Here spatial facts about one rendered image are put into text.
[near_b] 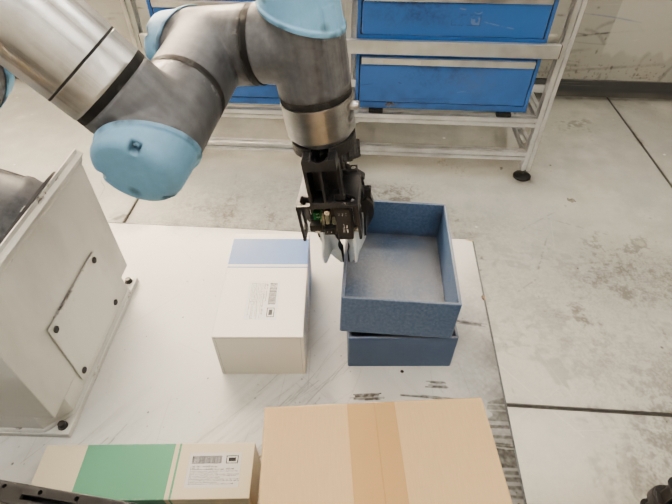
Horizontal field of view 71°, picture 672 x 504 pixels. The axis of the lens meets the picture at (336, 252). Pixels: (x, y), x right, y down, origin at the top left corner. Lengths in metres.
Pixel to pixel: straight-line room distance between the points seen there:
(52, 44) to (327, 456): 0.40
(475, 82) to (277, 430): 1.81
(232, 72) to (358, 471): 0.38
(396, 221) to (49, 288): 0.49
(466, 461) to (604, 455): 1.11
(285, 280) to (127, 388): 0.27
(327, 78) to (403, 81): 1.61
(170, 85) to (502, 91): 1.84
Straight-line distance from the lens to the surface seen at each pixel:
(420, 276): 0.72
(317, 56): 0.46
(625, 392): 1.73
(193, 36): 0.48
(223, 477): 0.59
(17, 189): 0.67
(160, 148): 0.39
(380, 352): 0.68
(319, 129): 0.49
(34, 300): 0.65
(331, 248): 0.65
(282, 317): 0.65
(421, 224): 0.77
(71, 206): 0.71
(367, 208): 0.60
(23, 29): 0.40
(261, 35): 0.47
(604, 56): 3.22
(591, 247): 2.13
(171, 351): 0.76
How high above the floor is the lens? 1.30
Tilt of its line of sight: 44 degrees down
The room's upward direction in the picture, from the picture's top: straight up
